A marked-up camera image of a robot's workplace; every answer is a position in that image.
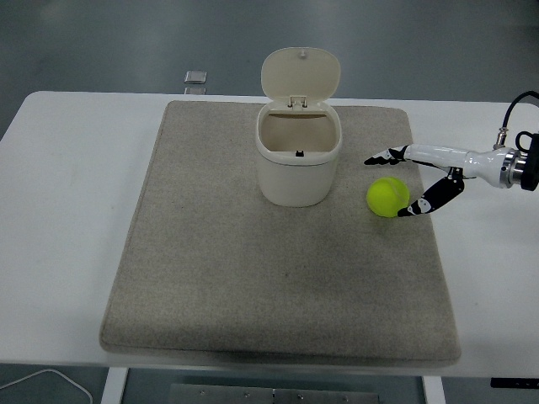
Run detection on black table control panel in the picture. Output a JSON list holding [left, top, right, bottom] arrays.
[[490, 377, 539, 388]]

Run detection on white and black hand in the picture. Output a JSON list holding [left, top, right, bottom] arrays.
[[364, 143, 507, 219]]

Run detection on cream bin with hinged lid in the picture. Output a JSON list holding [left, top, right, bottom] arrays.
[[253, 47, 342, 208]]

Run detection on white cable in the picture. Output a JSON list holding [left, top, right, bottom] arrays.
[[0, 369, 93, 404]]

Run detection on yellow-green tennis ball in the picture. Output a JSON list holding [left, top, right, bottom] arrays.
[[366, 176, 411, 218]]

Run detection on beige felt mat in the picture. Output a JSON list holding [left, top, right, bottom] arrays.
[[98, 99, 462, 365]]

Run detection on grey metal plate with screws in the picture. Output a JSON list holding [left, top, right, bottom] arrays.
[[169, 383, 382, 404]]

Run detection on white table leg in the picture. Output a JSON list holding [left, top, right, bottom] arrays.
[[420, 375, 446, 404], [101, 367, 131, 404]]

